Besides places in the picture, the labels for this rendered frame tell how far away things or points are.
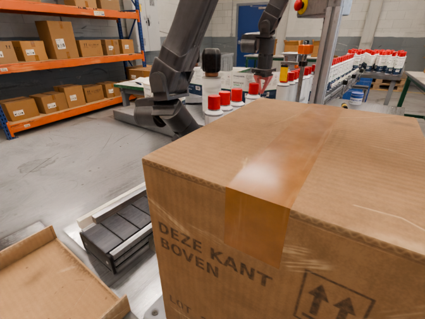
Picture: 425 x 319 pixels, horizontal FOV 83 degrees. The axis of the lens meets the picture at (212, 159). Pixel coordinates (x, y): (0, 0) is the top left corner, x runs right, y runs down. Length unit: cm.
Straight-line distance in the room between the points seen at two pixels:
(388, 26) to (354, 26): 80
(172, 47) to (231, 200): 36
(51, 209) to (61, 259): 20
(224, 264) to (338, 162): 14
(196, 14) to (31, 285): 55
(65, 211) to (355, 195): 65
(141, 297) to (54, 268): 19
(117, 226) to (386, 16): 846
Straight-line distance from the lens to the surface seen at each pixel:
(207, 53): 106
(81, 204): 73
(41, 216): 73
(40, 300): 54
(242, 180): 19
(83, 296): 51
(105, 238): 52
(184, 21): 49
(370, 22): 856
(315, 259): 19
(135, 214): 55
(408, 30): 868
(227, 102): 68
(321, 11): 102
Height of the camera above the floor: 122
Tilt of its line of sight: 27 degrees down
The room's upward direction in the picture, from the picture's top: straight up
